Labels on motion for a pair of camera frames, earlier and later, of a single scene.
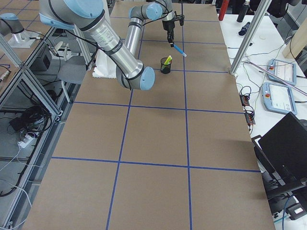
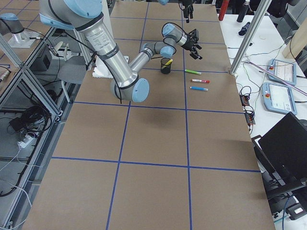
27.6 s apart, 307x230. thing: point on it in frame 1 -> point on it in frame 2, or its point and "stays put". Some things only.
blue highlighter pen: (179, 50) -> (199, 88)
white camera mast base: (104, 66) stays put
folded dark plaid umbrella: (244, 29) stays put
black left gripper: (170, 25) -> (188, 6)
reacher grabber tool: (269, 73) stays put
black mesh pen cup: (165, 63) stays put
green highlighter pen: (169, 58) -> (193, 72)
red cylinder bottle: (224, 5) stays put
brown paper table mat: (177, 156) stays put
